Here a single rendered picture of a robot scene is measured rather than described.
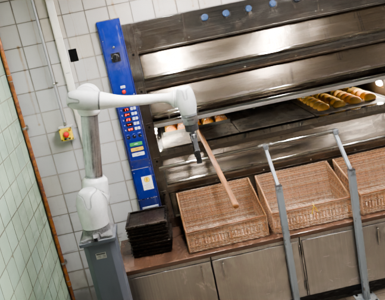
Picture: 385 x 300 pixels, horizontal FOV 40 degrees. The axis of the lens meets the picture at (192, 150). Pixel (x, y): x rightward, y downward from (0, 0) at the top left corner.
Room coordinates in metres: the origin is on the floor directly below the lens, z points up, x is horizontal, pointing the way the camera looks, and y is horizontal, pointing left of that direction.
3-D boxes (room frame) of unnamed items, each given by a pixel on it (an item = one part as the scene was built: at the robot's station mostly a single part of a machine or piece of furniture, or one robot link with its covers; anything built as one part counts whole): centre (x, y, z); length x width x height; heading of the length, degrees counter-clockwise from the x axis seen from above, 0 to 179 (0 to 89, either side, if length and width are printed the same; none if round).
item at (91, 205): (2.84, 0.62, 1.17); 0.18 x 0.16 x 0.22; 0
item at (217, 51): (3.75, -0.66, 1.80); 1.79 x 0.11 x 0.19; 93
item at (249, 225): (3.46, -0.11, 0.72); 0.56 x 0.49 x 0.28; 93
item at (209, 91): (3.75, -0.66, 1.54); 1.79 x 0.11 x 0.19; 93
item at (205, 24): (3.77, -0.66, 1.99); 1.80 x 0.08 x 0.21; 93
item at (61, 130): (3.64, 0.83, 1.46); 0.10 x 0.07 x 0.10; 93
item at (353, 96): (4.21, -1.22, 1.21); 0.61 x 0.48 x 0.06; 3
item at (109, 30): (4.63, 0.43, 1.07); 1.93 x 0.16 x 2.15; 3
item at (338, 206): (3.48, -0.69, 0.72); 0.56 x 0.49 x 0.28; 92
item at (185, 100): (2.88, -0.02, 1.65); 0.13 x 0.11 x 0.16; 0
